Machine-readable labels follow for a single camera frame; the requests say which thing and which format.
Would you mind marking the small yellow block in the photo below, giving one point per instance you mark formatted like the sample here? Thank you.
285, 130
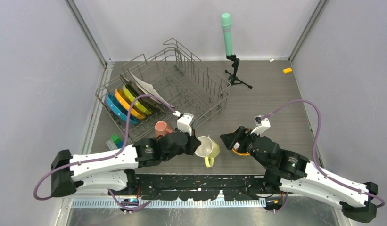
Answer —
287, 70

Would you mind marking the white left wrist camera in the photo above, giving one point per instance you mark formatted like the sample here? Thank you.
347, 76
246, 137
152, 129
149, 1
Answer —
184, 122

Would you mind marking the square floral plate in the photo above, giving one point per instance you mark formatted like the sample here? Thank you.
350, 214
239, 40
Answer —
146, 105

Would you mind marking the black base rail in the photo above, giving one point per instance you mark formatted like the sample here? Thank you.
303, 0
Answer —
200, 187

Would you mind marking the green microphone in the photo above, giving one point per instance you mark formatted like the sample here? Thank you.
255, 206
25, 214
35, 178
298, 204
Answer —
226, 23

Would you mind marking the grey wire dish rack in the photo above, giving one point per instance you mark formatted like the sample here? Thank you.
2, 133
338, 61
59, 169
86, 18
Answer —
181, 78

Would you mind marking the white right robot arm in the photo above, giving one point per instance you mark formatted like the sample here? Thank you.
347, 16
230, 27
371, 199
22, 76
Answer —
290, 172

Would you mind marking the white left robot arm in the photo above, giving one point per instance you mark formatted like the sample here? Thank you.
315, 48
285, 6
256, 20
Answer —
107, 169

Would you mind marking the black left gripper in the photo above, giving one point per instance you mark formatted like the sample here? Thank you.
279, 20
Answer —
193, 143

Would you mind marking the blue polka dot plate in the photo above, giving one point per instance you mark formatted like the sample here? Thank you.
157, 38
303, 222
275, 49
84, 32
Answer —
116, 107

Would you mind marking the blue green toy blocks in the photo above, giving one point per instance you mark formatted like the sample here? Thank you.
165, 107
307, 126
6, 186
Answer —
115, 142

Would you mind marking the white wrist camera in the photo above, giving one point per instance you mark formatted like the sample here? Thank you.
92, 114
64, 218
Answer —
262, 124
184, 122

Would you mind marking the yellow green mug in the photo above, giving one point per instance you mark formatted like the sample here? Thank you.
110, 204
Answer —
208, 150

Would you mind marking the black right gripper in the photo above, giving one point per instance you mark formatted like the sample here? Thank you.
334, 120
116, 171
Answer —
240, 136

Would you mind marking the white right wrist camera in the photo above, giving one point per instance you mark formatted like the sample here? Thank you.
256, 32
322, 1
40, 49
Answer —
262, 124

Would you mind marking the orange bowl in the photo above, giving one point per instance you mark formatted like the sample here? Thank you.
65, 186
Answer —
240, 154

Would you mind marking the orange polka dot plate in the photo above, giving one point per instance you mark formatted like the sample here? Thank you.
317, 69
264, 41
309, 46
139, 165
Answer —
122, 99

